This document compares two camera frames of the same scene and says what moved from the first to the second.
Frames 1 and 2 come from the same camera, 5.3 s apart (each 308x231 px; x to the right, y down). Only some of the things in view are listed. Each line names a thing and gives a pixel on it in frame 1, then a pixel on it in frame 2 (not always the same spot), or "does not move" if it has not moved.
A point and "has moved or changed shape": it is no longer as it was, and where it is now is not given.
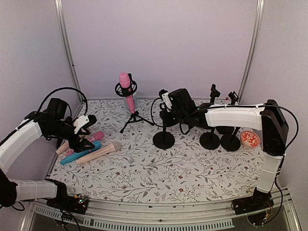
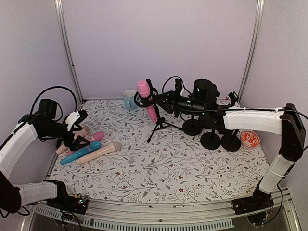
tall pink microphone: x=124 y=82 to x=144 y=91
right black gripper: x=167 y=121 to x=170 y=103
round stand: x=163 y=139 to x=192 y=126
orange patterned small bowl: x=250 y=139 does not move
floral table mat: x=154 y=163 does not move
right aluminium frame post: x=256 y=25 does not move
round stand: x=213 y=93 has moved or changed shape
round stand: x=230 y=142 does not move
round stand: x=210 y=140 does not move
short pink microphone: x=97 y=136 does not move
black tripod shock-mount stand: x=124 y=92 to x=143 y=101
